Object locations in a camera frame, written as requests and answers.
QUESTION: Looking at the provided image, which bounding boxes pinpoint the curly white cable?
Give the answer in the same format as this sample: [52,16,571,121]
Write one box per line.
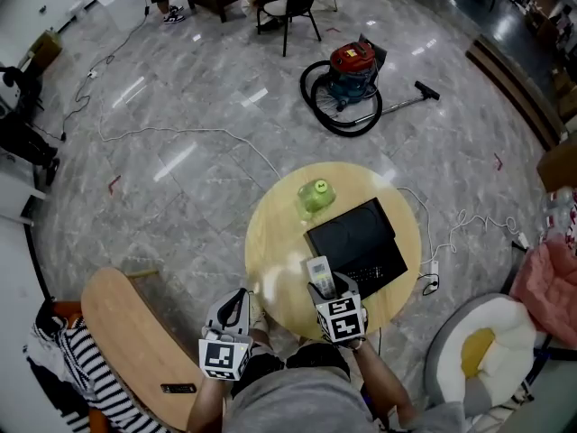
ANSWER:
[448,208,531,252]

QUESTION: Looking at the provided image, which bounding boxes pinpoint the person's grey shirt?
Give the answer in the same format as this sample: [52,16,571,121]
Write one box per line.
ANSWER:
[223,367,465,433]

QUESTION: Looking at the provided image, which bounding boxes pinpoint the red vacuum cleaner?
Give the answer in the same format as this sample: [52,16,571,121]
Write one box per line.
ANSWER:
[327,33,389,107]

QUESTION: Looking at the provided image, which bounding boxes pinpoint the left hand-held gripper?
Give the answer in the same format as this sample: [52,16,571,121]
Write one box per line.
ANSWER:
[197,288,255,382]

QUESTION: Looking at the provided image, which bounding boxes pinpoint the round wooden table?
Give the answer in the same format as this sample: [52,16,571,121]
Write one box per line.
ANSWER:
[244,161,423,342]

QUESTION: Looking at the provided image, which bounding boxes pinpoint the white cabinet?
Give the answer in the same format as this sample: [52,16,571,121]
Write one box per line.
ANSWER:
[0,149,49,227]

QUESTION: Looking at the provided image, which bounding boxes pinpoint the black floor cable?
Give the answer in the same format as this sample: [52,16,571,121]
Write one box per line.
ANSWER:
[60,2,152,143]

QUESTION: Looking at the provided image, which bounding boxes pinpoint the white extension cable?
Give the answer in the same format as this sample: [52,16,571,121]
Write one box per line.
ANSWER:
[96,98,442,290]

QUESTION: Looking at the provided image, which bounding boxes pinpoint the black box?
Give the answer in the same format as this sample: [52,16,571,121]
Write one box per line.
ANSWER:
[306,197,409,300]

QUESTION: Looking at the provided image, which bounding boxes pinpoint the dark blanket with white stripes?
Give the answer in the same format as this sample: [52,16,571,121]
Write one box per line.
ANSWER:
[26,354,91,433]

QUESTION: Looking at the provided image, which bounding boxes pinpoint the person's left shoe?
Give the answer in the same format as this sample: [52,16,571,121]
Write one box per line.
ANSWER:
[249,291,270,334]

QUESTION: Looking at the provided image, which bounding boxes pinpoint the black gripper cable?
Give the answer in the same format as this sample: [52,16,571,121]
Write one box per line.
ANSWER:
[421,273,442,297]

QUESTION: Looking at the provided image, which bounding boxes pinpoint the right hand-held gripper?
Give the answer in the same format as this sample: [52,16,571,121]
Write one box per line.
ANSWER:
[307,272,370,345]

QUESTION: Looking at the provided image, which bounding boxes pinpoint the striped knitted blanket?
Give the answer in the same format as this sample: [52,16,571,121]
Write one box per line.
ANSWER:
[29,316,168,433]

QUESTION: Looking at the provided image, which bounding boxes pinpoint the person's right forearm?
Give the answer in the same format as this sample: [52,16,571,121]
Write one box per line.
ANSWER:
[353,338,418,430]

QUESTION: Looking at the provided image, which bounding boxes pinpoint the egg-shaped seat cushion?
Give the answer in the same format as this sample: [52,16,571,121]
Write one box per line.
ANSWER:
[423,293,551,419]

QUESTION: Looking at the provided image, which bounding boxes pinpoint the person's black shorts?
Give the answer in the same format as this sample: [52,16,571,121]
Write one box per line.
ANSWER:
[232,340,353,399]

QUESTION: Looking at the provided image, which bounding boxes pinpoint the person's left forearm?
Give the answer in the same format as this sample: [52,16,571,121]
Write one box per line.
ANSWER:
[187,376,231,433]

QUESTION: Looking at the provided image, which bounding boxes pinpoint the brown wooden platform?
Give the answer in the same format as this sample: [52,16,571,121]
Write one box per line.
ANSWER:
[465,33,567,151]

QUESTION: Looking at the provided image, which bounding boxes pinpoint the pack of water bottles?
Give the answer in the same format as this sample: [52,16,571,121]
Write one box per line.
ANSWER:
[540,186,577,250]

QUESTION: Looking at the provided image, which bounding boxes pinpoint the green plastic bottle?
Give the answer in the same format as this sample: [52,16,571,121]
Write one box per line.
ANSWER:
[297,178,338,221]

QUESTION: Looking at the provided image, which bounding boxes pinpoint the vacuum wand with nozzle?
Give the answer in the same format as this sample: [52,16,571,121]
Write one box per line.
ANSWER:
[355,80,441,125]

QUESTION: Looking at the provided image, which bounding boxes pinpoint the black vacuum hose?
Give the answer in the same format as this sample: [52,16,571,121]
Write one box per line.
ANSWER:
[299,60,384,138]

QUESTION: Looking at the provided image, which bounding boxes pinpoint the white remote control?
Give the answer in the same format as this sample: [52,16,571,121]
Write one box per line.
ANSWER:
[306,255,337,299]

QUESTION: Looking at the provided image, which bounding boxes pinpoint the oval wooden table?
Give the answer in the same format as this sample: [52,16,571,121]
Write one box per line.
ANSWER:
[80,267,208,432]

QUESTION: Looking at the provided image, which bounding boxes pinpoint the pink plush cushion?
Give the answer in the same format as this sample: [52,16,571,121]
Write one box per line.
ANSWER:
[508,236,577,349]

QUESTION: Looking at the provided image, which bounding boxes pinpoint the cardboard box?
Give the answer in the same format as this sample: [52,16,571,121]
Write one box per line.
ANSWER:
[29,29,64,74]
[536,140,577,193]

